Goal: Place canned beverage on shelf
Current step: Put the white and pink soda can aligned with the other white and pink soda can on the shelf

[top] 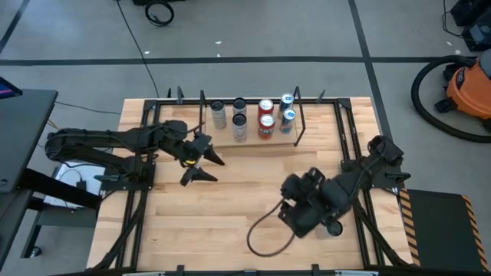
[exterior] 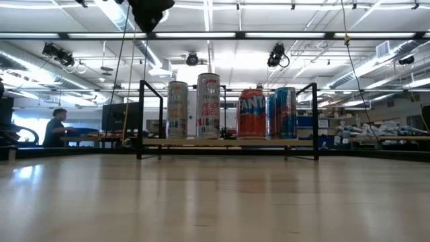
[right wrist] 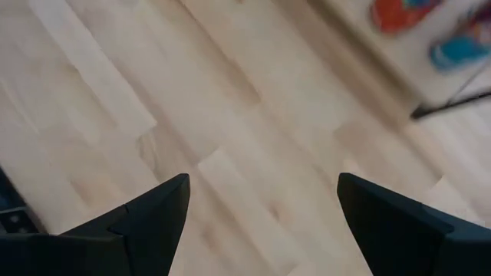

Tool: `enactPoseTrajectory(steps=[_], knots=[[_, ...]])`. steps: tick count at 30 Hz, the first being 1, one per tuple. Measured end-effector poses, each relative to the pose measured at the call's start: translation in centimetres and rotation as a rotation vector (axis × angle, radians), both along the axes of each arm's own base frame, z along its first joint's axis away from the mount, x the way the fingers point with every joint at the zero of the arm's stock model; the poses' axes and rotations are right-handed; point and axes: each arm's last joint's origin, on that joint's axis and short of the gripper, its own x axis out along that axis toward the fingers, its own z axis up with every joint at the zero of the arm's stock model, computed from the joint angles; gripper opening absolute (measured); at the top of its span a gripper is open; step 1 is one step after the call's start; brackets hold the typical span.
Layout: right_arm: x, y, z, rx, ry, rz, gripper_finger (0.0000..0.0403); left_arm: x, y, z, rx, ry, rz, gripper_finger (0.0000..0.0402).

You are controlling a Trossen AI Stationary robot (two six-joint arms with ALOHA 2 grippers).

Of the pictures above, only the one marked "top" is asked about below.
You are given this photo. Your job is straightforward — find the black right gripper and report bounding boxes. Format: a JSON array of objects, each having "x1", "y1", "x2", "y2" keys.
[{"x1": 278, "y1": 201, "x2": 335, "y2": 238}]

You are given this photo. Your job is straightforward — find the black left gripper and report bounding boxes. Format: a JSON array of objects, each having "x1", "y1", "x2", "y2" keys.
[{"x1": 174, "y1": 133, "x2": 226, "y2": 187}]

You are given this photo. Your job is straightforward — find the white Celsius can pink band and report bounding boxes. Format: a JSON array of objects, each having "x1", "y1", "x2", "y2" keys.
[{"x1": 231, "y1": 113, "x2": 249, "y2": 143}]

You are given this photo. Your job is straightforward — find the white pineapple Celsius can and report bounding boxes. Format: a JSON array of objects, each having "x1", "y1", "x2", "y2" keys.
[{"x1": 209, "y1": 100, "x2": 228, "y2": 130}]

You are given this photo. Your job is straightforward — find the red Fanta strawberry can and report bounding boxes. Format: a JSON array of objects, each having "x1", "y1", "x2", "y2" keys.
[
  {"x1": 257, "y1": 98, "x2": 275, "y2": 118},
  {"x1": 257, "y1": 113, "x2": 276, "y2": 140}
]

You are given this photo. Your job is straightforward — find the blue silver Red Bull can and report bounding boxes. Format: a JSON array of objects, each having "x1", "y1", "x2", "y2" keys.
[
  {"x1": 278, "y1": 92, "x2": 295, "y2": 112},
  {"x1": 279, "y1": 107, "x2": 298, "y2": 135}
]

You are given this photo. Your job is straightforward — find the black mat yellow striped edges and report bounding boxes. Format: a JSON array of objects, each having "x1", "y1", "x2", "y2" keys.
[{"x1": 398, "y1": 188, "x2": 491, "y2": 273}]

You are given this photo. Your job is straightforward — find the white power box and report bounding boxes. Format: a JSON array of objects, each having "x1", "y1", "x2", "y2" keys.
[{"x1": 44, "y1": 164, "x2": 107, "y2": 210}]

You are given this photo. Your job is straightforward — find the black desk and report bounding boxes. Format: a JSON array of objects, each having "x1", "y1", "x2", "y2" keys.
[{"x1": 0, "y1": 88, "x2": 103, "y2": 269}]

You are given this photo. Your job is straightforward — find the orange shop vacuum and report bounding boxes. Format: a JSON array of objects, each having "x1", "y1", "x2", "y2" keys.
[
  {"x1": 410, "y1": 54, "x2": 491, "y2": 144},
  {"x1": 435, "y1": 48, "x2": 491, "y2": 131}
]

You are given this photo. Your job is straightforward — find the dark monitor screen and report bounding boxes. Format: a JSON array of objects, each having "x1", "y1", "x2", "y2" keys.
[{"x1": 0, "y1": 76, "x2": 23, "y2": 100}]

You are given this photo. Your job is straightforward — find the black equipment box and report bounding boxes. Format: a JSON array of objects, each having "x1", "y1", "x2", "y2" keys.
[
  {"x1": 450, "y1": 0, "x2": 491, "y2": 27},
  {"x1": 462, "y1": 18, "x2": 491, "y2": 53}
]

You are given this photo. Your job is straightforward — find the wooden shelf black metal frame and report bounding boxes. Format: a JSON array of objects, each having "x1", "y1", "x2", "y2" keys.
[{"x1": 198, "y1": 86, "x2": 308, "y2": 153}]

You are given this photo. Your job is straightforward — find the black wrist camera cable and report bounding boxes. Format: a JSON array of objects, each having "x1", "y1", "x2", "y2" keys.
[{"x1": 246, "y1": 197, "x2": 296, "y2": 258}]

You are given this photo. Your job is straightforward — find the thin black cable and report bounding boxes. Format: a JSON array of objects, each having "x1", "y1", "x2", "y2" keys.
[{"x1": 53, "y1": 100, "x2": 122, "y2": 116}]

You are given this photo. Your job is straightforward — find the long black floor cable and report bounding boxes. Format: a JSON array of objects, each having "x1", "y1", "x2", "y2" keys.
[{"x1": 114, "y1": 0, "x2": 160, "y2": 99}]

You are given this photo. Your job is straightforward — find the coiled black cable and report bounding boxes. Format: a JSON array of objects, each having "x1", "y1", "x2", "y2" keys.
[{"x1": 144, "y1": 0, "x2": 176, "y2": 28}]

